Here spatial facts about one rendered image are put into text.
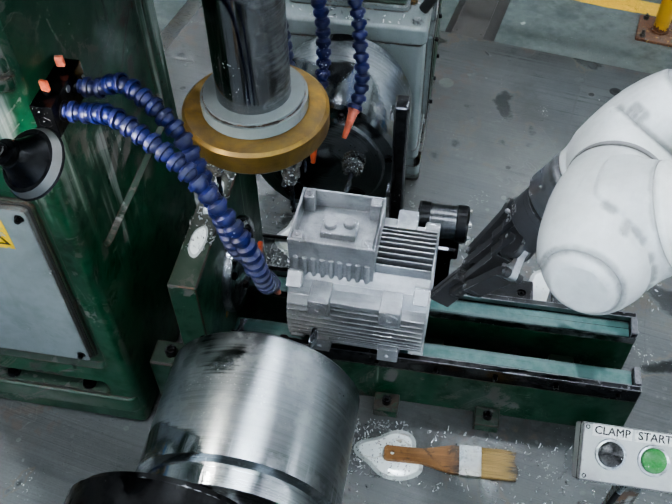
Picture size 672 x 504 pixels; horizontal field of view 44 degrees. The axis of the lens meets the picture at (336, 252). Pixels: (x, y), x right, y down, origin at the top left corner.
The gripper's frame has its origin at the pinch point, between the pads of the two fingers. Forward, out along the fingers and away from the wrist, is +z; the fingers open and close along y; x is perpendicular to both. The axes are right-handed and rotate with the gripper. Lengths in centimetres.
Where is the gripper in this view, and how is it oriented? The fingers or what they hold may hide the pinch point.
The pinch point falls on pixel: (453, 287)
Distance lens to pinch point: 113.0
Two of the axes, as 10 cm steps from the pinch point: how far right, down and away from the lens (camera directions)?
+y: -1.7, 7.6, -6.3
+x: 8.6, 4.3, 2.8
